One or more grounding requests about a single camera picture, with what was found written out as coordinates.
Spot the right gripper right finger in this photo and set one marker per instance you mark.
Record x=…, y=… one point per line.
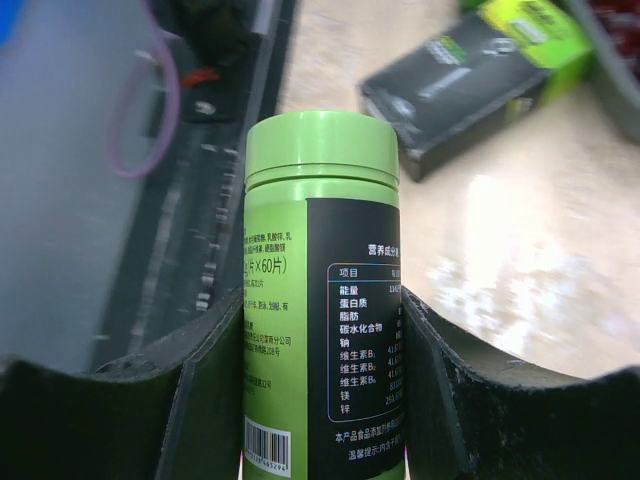
x=476, y=412

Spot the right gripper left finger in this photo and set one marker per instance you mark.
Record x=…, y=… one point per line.
x=172, y=410

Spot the green capped pill bottle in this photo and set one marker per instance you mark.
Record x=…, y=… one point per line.
x=323, y=325

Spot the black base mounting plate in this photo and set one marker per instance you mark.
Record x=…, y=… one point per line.
x=183, y=250

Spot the black product box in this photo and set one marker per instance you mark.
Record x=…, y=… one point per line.
x=453, y=92

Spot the grey fruit tray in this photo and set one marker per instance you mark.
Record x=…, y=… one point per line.
x=615, y=86

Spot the yellow green packet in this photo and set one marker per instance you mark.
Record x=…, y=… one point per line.
x=547, y=36

